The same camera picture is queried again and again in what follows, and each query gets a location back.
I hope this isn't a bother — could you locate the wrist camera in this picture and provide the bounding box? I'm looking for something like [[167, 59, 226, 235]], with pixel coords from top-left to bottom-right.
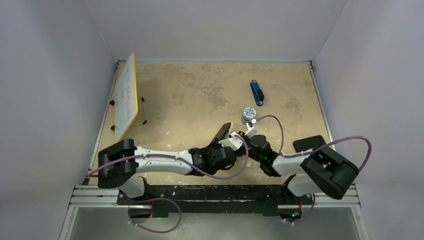
[[245, 119, 259, 139], [218, 131, 243, 151]]

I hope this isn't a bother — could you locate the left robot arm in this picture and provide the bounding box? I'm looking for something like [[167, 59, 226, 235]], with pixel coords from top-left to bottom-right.
[[90, 136, 243, 205]]

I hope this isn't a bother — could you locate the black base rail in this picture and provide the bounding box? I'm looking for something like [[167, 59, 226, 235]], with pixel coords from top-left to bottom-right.
[[70, 185, 360, 220]]

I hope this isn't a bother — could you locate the metal whiteboard stand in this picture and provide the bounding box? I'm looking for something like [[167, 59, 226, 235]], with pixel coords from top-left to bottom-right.
[[109, 97, 148, 131]]

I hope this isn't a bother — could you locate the blue stapler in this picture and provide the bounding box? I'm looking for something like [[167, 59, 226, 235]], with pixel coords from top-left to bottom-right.
[[249, 80, 265, 107]]

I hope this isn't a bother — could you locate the black smartphone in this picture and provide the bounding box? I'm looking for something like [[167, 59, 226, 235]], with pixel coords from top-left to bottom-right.
[[209, 121, 234, 145]]

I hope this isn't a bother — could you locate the blue white jar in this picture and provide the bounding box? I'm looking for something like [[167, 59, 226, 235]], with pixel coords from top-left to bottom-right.
[[241, 107, 257, 125]]

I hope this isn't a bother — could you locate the yellow framed whiteboard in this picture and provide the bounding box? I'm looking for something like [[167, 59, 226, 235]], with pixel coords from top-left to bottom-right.
[[114, 52, 138, 143]]

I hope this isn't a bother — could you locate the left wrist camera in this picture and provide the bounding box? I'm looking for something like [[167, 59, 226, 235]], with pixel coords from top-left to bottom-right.
[[218, 131, 243, 151]]

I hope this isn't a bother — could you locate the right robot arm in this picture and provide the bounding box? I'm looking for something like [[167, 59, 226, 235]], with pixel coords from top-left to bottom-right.
[[240, 132, 360, 204]]

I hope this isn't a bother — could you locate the black square pad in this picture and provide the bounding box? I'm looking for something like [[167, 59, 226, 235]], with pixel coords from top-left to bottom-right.
[[292, 135, 326, 153]]

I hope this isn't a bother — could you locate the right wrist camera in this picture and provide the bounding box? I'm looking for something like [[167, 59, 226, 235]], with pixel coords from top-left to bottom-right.
[[245, 119, 259, 139]]

